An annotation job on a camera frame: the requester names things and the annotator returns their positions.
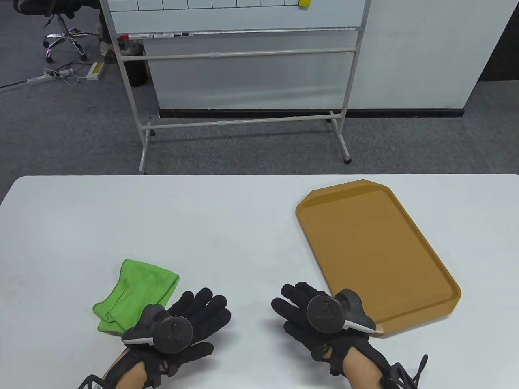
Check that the person's right hand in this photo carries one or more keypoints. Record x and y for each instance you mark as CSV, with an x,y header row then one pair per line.
x,y
294,306

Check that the person's left hand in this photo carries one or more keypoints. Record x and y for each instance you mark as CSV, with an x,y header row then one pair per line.
x,y
202,308

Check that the green square towel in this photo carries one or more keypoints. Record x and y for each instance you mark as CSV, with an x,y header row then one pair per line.
x,y
136,289

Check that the brown plastic food tray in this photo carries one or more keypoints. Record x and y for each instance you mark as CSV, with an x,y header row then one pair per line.
x,y
373,251

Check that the person's right forearm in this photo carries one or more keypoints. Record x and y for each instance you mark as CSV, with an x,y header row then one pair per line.
x,y
363,370

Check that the black and white right controller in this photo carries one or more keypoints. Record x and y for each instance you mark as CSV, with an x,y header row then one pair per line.
x,y
324,314

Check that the black and white controller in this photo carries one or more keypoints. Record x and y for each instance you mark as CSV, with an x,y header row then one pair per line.
x,y
174,330
324,314

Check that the black and white left controller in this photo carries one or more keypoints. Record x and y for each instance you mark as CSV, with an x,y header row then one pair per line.
x,y
174,330

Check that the black baseboard strip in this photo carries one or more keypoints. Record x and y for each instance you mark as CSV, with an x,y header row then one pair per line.
x,y
284,113

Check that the black trash bin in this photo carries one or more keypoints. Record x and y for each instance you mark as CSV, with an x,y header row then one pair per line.
x,y
136,69

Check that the yellow and white box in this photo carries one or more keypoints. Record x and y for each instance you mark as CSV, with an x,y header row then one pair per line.
x,y
96,71

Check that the black whiteboard marker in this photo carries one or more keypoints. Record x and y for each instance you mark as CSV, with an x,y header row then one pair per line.
x,y
172,35

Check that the white power strip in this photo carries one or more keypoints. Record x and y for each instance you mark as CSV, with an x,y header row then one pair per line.
x,y
50,75

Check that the red whiteboard marker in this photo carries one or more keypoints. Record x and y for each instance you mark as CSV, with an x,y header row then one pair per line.
x,y
136,36

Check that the white rolling whiteboard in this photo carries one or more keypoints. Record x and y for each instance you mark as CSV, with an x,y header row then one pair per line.
x,y
243,18

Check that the yellow whiteboard magnet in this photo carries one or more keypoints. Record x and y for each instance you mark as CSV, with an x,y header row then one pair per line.
x,y
304,3

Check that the black office chair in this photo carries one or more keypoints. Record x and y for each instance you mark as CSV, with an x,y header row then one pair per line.
x,y
65,36

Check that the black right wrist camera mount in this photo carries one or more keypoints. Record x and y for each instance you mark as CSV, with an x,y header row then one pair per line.
x,y
403,377

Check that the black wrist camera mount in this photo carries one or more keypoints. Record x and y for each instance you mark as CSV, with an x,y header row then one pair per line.
x,y
92,383
403,377

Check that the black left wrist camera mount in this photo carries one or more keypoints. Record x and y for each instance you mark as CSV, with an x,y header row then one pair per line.
x,y
92,383

